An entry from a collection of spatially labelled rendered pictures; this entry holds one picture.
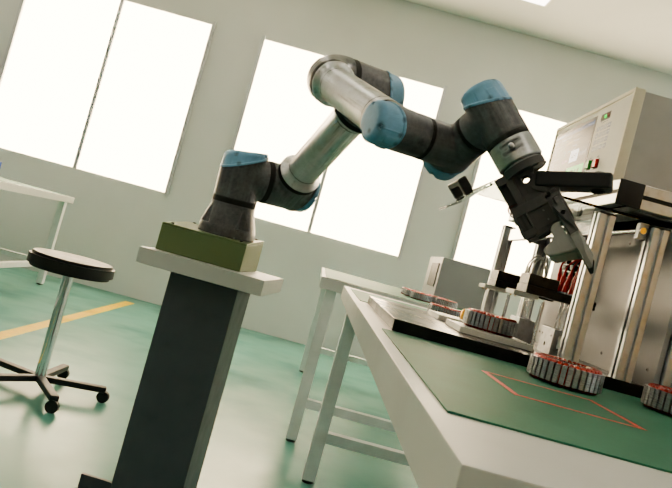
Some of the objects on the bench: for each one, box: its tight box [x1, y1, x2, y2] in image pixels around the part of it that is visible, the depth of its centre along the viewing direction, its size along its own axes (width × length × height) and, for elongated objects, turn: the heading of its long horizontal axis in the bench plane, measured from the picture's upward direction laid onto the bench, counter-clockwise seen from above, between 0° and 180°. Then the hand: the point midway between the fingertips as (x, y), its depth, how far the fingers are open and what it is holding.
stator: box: [526, 352, 605, 395], centre depth 103 cm, size 11×11×4 cm
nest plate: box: [445, 319, 534, 352], centre depth 139 cm, size 15×15×1 cm
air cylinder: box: [537, 325, 563, 357], centre depth 139 cm, size 5×8×6 cm
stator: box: [462, 308, 519, 338], centre depth 139 cm, size 11×11×4 cm
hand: (596, 269), depth 103 cm, fingers open, 14 cm apart
